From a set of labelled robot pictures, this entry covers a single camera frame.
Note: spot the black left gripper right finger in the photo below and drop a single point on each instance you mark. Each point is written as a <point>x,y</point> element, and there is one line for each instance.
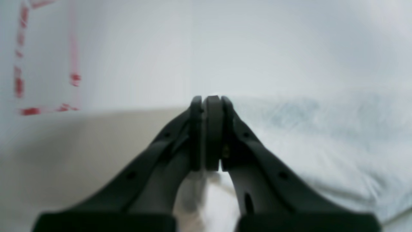
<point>271,197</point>

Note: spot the white t-shirt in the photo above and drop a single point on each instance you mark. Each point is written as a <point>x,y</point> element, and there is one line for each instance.
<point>354,149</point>

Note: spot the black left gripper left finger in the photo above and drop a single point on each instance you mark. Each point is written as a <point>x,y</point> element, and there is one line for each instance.
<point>142,196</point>

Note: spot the red tape rectangle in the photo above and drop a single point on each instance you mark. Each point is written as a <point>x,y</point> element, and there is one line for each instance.
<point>46,72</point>

